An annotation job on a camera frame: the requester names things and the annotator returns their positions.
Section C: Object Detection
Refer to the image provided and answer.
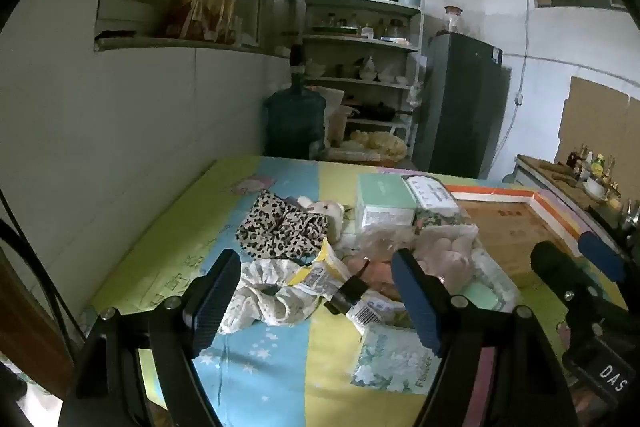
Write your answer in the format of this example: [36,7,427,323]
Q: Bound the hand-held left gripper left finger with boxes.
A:
[57,248,243,427]

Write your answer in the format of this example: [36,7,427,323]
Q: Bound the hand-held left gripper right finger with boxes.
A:
[391,248,576,427]

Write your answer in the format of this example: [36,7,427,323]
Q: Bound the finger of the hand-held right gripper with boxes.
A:
[577,231,633,283]
[530,241,640,328]

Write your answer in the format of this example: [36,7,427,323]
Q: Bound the white lace scrunchie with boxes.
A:
[217,257,321,335]

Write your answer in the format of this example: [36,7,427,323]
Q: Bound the clear plastic bag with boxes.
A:
[350,224,481,303]

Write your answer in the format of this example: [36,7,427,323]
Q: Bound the cardboard box tray orange rim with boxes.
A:
[444,184,601,289]

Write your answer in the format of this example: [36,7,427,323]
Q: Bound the green floral tissue packet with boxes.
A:
[350,324,446,395]

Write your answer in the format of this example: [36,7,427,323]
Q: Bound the leopard print cloth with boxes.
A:
[235,191,328,264]

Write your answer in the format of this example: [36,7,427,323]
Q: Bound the yellow pouch with black cap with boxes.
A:
[289,238,373,315]

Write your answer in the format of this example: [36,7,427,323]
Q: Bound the beige plush bunny toy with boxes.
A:
[295,197,347,242]

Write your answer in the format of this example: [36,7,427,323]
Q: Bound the white barcode label packet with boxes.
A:
[345,292,412,338]

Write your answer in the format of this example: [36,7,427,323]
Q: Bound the white bowl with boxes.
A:
[582,177,609,199]

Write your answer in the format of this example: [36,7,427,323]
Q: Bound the kitchen counter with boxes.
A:
[515,154,640,228]

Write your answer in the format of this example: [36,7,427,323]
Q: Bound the row of condiment bottles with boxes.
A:
[567,144,618,180]

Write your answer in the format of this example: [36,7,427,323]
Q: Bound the colourful printed mat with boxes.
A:
[87,154,631,427]

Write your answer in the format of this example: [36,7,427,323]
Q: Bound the floral tissue pack white label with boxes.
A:
[402,174,468,228]

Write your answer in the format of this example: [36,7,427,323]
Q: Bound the mint green box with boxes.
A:
[356,173,418,232]

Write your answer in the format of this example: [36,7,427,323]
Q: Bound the pale yellow bundle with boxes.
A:
[330,129,408,162]

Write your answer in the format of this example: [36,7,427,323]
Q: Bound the dark grey fridge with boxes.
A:
[415,32,503,180]

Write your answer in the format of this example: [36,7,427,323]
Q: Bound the brown wooden board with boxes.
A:
[0,247,76,398]

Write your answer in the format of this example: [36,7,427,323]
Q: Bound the black wok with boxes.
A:
[350,102,413,121]

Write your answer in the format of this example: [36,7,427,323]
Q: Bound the white bag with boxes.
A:
[325,104,356,142]

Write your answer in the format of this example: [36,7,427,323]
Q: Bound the blue water jug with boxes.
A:
[262,77,328,160]

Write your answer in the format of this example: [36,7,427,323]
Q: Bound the black water jug pump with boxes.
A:
[289,42,307,80]

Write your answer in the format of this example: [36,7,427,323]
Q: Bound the glass jar with lid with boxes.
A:
[442,6,463,35]

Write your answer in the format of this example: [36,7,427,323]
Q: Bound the white shelf rack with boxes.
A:
[302,0,426,148]

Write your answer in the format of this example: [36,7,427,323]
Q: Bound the orange liquid bottle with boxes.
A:
[165,0,208,38]
[200,0,219,40]

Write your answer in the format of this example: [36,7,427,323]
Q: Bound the cardboard sheets on wall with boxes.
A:
[555,77,640,168]

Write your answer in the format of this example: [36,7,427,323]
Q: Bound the black cable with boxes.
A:
[0,187,86,343]

